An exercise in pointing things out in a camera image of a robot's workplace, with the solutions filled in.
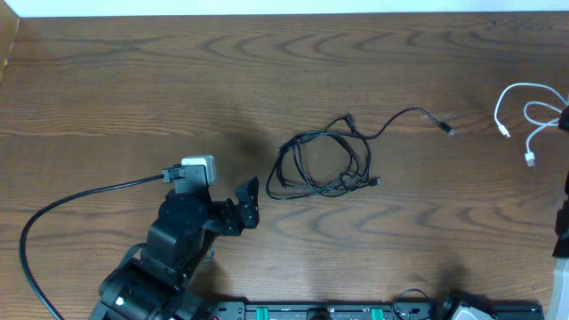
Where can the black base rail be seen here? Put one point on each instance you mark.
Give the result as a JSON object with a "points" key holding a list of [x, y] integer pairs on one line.
{"points": [[411, 304]]}

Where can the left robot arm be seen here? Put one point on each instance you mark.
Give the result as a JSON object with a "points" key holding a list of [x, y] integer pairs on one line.
{"points": [[152, 280]]}

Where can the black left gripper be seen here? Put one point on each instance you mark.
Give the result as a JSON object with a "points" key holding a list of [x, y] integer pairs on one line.
{"points": [[251, 210]]}

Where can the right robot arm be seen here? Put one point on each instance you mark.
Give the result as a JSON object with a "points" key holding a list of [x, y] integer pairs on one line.
{"points": [[558, 308]]}

